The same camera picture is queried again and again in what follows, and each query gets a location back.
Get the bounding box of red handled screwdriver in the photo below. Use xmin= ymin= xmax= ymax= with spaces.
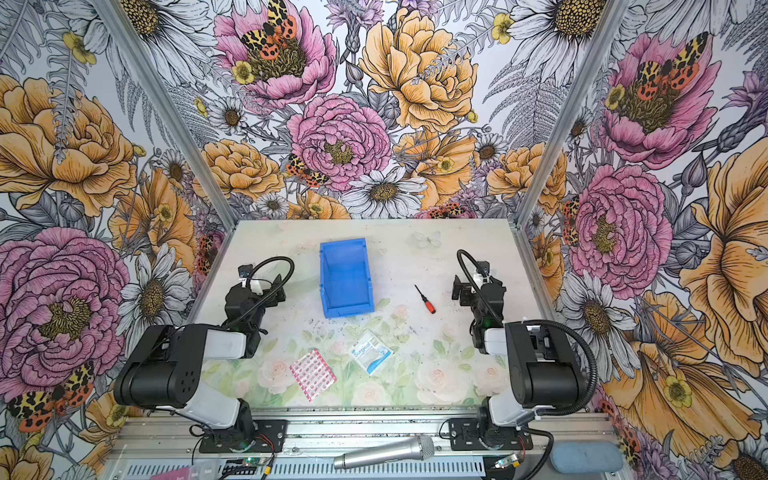
xmin=415 ymin=285 xmax=436 ymax=314

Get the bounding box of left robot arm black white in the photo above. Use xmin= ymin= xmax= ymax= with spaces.
xmin=113 ymin=256 xmax=295 ymax=453

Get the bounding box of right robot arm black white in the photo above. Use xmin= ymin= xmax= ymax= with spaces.
xmin=449 ymin=269 xmax=597 ymax=450

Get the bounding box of blue plastic bin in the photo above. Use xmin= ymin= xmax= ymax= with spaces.
xmin=320 ymin=238 xmax=375 ymax=319

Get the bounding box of pink dotted blister sheet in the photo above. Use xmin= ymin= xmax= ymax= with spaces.
xmin=290 ymin=349 xmax=337 ymax=402

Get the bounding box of blue white plastic packet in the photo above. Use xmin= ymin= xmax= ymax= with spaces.
xmin=350 ymin=330 xmax=393 ymax=376

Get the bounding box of silver microphone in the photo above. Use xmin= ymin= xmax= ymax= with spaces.
xmin=333 ymin=435 xmax=435 ymax=470

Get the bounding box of green circuit board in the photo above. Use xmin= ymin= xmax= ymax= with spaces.
xmin=493 ymin=454 xmax=520 ymax=470

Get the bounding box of grey blue pad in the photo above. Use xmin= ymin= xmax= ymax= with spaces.
xmin=550 ymin=441 xmax=624 ymax=474

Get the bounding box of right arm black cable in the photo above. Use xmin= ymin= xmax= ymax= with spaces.
xmin=457 ymin=248 xmax=599 ymax=480

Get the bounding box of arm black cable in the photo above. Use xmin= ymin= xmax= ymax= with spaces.
xmin=457 ymin=248 xmax=599 ymax=480
xmin=230 ymin=256 xmax=296 ymax=328

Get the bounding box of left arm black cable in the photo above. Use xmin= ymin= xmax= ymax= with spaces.
xmin=230 ymin=256 xmax=296 ymax=328

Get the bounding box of right aluminium corner post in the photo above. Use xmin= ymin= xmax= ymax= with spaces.
xmin=514 ymin=0 xmax=630 ymax=230

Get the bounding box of aluminium corner post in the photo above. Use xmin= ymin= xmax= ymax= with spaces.
xmin=514 ymin=0 xmax=630 ymax=230
xmin=94 ymin=1 xmax=237 ymax=233

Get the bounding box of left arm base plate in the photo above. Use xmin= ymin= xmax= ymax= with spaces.
xmin=199 ymin=419 xmax=288 ymax=454

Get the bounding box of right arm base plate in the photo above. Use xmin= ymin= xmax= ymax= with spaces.
xmin=440 ymin=417 xmax=533 ymax=451

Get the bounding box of aluminium front rail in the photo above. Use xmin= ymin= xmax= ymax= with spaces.
xmin=107 ymin=407 xmax=619 ymax=463

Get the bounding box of left aluminium corner post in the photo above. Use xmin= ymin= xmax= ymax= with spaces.
xmin=94 ymin=1 xmax=237 ymax=233

